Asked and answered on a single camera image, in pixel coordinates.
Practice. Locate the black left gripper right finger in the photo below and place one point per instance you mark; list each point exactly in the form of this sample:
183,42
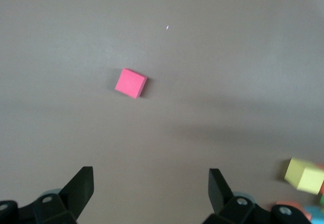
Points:
222,201

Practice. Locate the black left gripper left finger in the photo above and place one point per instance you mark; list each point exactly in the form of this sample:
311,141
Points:
76,196

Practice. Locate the orange foam cube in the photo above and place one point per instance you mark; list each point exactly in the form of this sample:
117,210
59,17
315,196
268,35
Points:
323,183
307,212

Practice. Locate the yellow foam cube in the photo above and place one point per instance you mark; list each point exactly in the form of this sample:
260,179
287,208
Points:
306,178

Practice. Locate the blue foam cube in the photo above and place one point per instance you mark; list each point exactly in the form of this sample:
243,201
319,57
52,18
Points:
316,215

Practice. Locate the green foam cube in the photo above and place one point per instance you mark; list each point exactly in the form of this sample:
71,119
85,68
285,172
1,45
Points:
322,200

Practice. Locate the red foam cube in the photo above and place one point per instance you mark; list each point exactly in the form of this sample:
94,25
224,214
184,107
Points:
131,83

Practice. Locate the brown paper table cover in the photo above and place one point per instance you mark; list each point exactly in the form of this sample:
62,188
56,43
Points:
76,44

